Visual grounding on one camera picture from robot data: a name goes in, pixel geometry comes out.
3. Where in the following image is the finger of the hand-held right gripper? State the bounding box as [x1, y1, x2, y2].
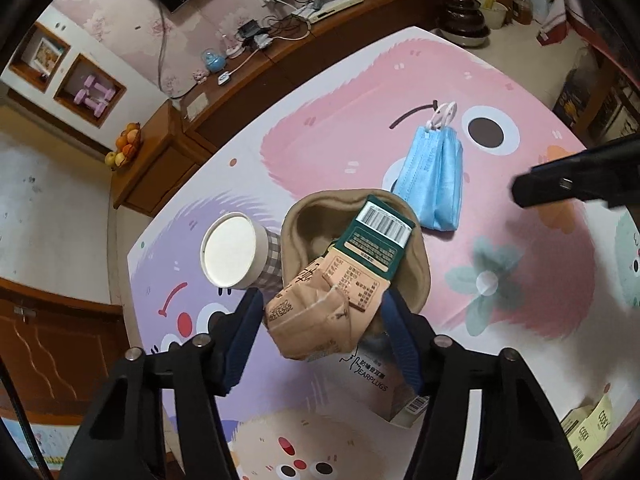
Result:
[510, 135, 640, 209]

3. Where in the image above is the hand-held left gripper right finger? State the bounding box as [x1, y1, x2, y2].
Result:
[382, 289, 583, 480]

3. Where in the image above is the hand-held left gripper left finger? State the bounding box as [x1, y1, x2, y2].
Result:
[65, 289, 265, 480]

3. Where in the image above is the white cardboard box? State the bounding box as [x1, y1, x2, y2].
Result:
[304, 339, 432, 429]

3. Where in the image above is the brown paper packet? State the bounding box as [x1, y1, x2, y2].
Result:
[263, 252, 394, 362]

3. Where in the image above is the checked paper cup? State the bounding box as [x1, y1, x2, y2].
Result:
[200, 212, 284, 291]

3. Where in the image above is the dark green small box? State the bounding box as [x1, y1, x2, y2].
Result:
[327, 194, 419, 282]

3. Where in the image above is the blue face mask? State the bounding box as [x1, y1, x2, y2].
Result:
[394, 101, 464, 232]

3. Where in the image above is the beige cloth bowl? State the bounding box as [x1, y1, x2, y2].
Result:
[279, 188, 432, 313]

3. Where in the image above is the yellow green cardboard box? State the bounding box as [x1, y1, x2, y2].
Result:
[559, 392, 614, 467]

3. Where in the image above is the red white tablecloth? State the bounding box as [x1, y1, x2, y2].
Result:
[537, 0, 640, 61]

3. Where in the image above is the white plastic bag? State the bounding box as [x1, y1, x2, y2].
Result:
[527, 0, 554, 24]

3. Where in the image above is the brown wooden door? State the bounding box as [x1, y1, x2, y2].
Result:
[0, 276, 132, 427]

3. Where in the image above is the brown ceramic jar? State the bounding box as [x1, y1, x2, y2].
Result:
[439, 0, 491, 49]

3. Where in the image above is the printed cartoon tablecloth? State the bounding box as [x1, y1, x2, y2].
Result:
[126, 25, 640, 480]

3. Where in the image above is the fruit basket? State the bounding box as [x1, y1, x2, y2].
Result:
[103, 122, 144, 169]

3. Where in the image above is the wooden television cabinet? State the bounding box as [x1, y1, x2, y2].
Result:
[110, 0, 449, 219]

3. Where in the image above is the white set-top box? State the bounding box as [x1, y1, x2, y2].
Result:
[304, 0, 365, 24]

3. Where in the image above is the pink dumbbell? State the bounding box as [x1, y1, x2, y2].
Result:
[85, 75, 114, 101]
[74, 89, 108, 114]

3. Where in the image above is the black charger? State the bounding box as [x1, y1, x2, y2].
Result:
[237, 19, 274, 49]

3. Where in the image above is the framed photo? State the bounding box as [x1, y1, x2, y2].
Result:
[27, 34, 69, 79]

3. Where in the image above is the wall poster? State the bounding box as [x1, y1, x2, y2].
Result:
[0, 419, 67, 480]

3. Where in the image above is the black television cable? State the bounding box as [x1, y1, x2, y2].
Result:
[157, 0, 202, 99]

